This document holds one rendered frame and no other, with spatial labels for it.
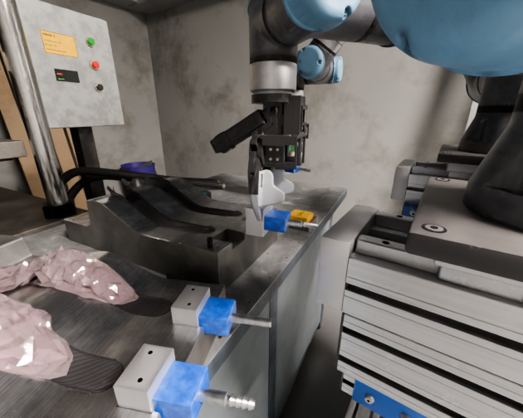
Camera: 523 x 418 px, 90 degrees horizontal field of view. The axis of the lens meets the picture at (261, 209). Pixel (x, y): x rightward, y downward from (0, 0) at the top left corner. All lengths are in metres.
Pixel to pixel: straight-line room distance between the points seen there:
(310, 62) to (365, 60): 1.89
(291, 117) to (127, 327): 0.38
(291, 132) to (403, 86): 2.16
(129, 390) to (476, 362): 0.32
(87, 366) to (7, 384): 0.07
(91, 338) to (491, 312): 0.42
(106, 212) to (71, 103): 0.68
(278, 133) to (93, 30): 1.06
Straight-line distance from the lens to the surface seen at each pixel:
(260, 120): 0.46
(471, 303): 0.30
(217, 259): 0.48
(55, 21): 1.32
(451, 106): 2.53
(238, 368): 0.68
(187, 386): 0.32
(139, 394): 0.32
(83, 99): 1.31
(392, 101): 2.57
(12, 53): 1.10
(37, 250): 0.86
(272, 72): 0.43
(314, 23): 0.36
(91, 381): 0.39
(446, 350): 0.34
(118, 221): 0.66
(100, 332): 0.42
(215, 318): 0.38
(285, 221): 0.48
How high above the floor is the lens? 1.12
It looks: 20 degrees down
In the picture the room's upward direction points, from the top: straight up
